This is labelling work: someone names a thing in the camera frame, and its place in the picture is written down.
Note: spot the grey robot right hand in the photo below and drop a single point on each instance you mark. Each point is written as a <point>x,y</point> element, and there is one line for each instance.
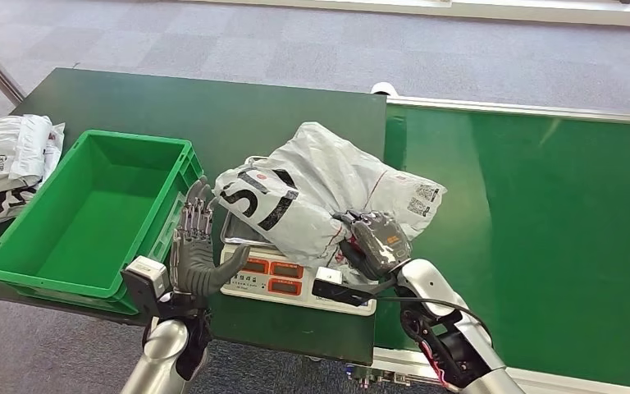
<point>380,245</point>

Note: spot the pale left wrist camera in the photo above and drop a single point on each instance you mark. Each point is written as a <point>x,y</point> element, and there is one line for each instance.
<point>149,274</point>

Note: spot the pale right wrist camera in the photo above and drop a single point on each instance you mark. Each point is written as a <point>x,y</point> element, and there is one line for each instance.
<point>339,291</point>

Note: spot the white electronic weighing scale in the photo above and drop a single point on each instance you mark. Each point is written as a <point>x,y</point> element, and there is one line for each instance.
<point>277,277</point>

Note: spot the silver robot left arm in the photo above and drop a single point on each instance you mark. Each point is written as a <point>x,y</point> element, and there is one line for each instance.
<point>160,353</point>

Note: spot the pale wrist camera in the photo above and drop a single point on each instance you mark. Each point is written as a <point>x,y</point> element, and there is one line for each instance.
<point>149,274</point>
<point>339,291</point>

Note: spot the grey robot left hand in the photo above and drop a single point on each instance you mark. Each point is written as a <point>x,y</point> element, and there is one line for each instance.
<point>193,266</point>

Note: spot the grey plastic mailer package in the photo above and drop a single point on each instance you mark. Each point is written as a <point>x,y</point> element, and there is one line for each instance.
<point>320,179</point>

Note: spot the green conveyor belt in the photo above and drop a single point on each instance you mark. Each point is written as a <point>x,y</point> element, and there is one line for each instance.
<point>554,217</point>

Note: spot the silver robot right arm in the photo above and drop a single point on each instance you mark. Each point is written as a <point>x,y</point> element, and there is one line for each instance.
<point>429,283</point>

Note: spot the green plastic crate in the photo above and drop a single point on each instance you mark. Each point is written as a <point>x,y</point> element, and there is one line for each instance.
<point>97,217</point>

